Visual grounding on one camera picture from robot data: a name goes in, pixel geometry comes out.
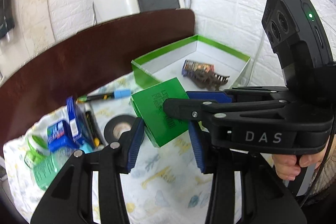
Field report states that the green cardboard box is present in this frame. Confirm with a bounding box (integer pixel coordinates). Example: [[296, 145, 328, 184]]
[[131, 35, 251, 91]]

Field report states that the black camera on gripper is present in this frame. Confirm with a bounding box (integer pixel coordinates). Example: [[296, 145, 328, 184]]
[[262, 0, 335, 89]]

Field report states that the black pen blue cap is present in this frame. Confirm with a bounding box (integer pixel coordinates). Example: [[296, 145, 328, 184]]
[[76, 89, 131, 103]]

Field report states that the blue medicine carton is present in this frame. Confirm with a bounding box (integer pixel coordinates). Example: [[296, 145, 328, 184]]
[[66, 97, 95, 149]]

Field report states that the small green box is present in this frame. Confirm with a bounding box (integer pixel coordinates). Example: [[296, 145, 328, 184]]
[[131, 77, 188, 148]]

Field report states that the green mosquito repellent bottle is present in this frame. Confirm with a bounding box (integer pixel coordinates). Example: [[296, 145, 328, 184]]
[[24, 135, 50, 169]]

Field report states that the blue gum container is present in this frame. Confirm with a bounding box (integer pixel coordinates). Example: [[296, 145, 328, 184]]
[[47, 120, 78, 152]]

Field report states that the plastic bottle green label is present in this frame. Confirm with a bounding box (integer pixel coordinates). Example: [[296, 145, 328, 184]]
[[32, 147, 76, 190]]

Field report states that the dark brown wooden board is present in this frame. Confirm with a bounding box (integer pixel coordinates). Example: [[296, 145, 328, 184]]
[[1, 9, 195, 143]]

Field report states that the colourful playing card box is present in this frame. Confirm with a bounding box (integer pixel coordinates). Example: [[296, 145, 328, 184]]
[[182, 60, 214, 76]]

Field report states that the person's right hand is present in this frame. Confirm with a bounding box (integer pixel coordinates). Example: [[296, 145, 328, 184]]
[[272, 137, 335, 182]]

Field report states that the wall mounted cup dispenser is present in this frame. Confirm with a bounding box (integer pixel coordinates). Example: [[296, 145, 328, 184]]
[[0, 0, 15, 39]]

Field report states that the black electrical tape roll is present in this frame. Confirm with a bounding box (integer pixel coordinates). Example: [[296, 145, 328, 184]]
[[104, 115, 136, 144]]

